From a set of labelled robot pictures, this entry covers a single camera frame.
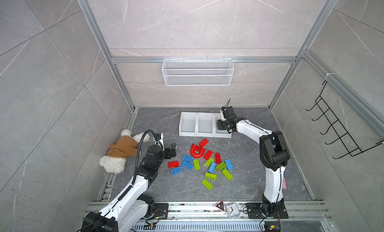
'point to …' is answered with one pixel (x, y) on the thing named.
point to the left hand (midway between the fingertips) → (167, 140)
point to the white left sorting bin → (188, 125)
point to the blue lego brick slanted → (212, 167)
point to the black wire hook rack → (345, 139)
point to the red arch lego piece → (194, 147)
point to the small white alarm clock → (232, 210)
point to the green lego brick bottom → (207, 184)
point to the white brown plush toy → (127, 145)
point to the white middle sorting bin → (205, 124)
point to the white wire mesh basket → (197, 72)
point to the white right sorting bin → (217, 133)
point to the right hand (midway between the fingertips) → (219, 123)
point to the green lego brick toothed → (211, 176)
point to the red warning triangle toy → (221, 205)
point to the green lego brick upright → (196, 164)
